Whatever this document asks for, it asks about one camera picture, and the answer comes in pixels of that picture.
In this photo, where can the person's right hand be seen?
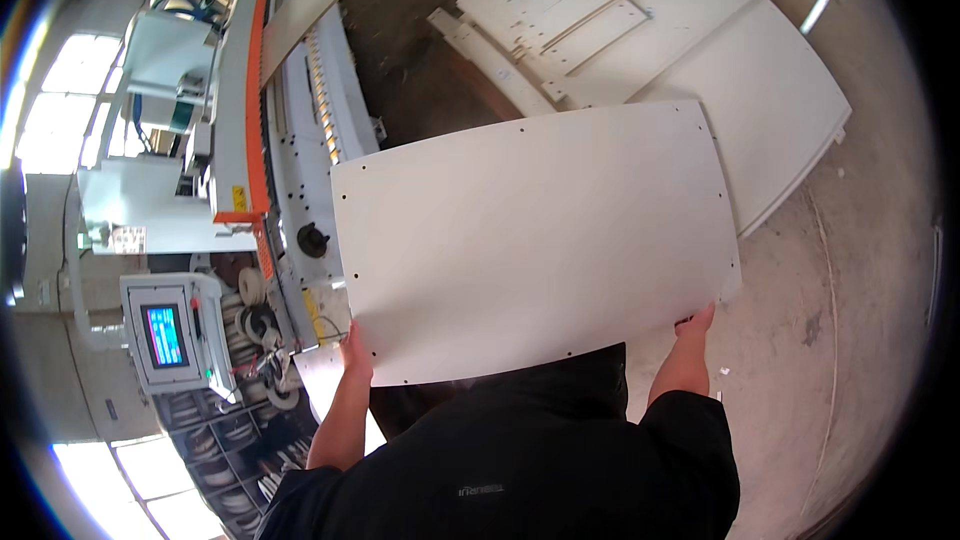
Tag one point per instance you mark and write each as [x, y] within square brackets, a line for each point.
[694, 328]

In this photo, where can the person's left hand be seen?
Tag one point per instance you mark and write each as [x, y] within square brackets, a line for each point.
[357, 357]

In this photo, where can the large white drilled panel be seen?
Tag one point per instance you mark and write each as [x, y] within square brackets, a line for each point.
[532, 240]

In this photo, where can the black machine knob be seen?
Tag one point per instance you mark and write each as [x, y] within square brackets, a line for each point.
[313, 240]

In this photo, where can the grey control panel with screen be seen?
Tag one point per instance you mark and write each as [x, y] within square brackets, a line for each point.
[169, 334]

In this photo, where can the person's body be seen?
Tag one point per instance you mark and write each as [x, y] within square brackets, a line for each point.
[525, 465]

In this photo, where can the large white floor panel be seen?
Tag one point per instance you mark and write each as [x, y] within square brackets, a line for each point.
[757, 112]

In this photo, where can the white and orange edge banding machine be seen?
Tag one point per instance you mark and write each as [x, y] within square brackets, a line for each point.
[300, 127]

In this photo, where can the pile of small white boards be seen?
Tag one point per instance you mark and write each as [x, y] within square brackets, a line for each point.
[540, 22]

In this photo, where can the white strip piece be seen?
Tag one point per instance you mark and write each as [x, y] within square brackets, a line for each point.
[819, 4]

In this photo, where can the long pale wooden board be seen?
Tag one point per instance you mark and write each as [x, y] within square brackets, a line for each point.
[322, 4]

